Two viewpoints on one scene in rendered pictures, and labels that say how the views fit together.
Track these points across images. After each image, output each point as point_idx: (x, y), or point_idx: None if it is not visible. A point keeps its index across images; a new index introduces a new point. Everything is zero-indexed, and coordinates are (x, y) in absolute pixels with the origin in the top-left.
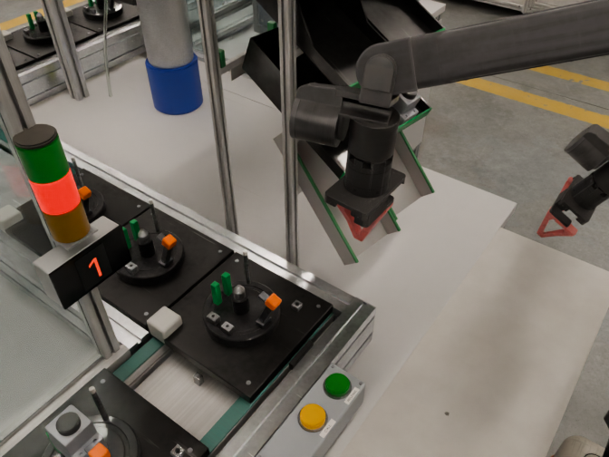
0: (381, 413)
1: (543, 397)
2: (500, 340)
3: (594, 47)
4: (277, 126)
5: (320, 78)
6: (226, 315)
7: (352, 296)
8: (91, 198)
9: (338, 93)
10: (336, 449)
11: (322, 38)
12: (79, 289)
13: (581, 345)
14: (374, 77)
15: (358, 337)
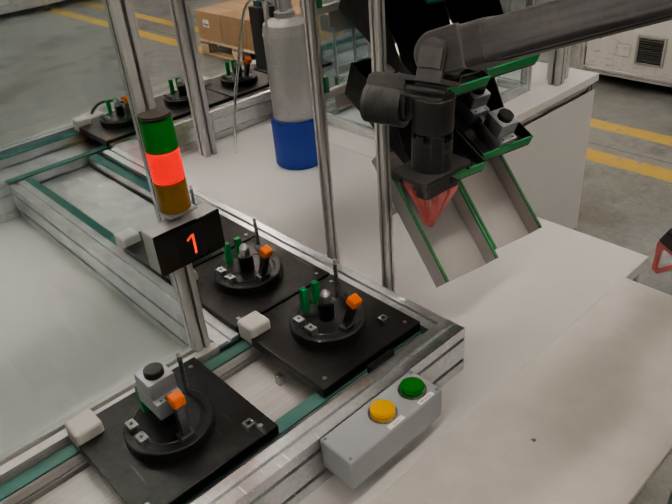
0: (462, 433)
1: (646, 435)
2: (606, 379)
3: (614, 20)
4: None
5: None
6: (311, 320)
7: (442, 317)
8: None
9: (400, 76)
10: (410, 459)
11: (413, 58)
12: (176, 260)
13: None
14: (427, 56)
15: (444, 356)
